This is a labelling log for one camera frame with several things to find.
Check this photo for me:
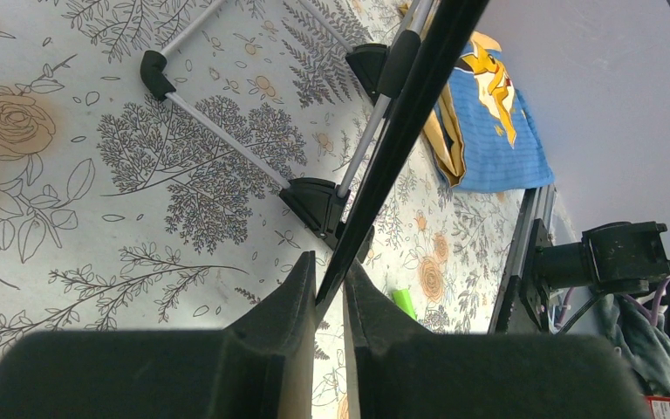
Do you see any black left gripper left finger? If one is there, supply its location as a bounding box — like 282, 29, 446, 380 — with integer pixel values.
0, 251, 317, 418

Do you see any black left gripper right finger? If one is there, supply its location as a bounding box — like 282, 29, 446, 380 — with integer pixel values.
344, 264, 649, 418

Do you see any green marker cap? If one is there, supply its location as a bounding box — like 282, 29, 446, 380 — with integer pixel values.
392, 289, 417, 320

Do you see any small black-framed whiteboard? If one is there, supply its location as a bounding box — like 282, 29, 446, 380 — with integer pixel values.
140, 1, 488, 313

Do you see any blue yellow cartoon cloth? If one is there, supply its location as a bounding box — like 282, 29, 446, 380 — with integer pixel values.
422, 31, 555, 194

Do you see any grey crumpled cloth background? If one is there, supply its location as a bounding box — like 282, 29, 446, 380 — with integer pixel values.
594, 295, 670, 396

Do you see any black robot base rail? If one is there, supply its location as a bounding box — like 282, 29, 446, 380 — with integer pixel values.
489, 185, 556, 333

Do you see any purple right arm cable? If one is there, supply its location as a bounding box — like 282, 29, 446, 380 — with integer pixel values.
554, 277, 670, 328

